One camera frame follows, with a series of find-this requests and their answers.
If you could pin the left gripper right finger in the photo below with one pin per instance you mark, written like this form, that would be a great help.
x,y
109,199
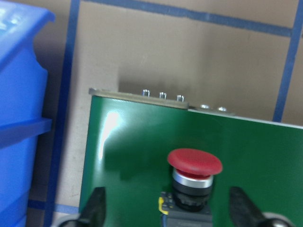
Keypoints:
x,y
244,213

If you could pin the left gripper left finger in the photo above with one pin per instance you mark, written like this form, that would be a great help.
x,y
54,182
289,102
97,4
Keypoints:
x,y
93,208

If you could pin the red push button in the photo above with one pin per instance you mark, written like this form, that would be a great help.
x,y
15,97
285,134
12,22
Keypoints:
x,y
186,205

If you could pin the blue bin with buttons start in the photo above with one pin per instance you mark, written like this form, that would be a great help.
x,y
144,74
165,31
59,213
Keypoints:
x,y
22,89

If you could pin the green conveyor belt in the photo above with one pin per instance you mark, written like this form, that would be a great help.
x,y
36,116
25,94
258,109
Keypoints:
x,y
153,162

